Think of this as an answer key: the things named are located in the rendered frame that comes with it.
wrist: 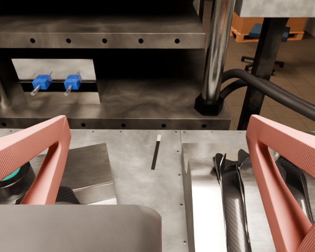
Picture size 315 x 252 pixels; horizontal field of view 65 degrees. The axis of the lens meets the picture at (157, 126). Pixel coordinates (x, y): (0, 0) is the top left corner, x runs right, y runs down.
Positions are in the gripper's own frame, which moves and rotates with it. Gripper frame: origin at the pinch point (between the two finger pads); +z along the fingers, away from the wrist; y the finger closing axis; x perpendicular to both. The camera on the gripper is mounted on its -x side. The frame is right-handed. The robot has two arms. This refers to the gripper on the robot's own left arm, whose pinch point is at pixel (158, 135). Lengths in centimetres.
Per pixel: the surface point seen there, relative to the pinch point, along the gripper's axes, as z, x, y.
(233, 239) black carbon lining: 11.9, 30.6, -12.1
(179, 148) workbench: 43, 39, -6
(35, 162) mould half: 26.8, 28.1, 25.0
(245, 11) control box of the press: 75, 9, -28
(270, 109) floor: 186, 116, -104
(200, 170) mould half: 22.3, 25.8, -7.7
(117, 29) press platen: 74, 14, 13
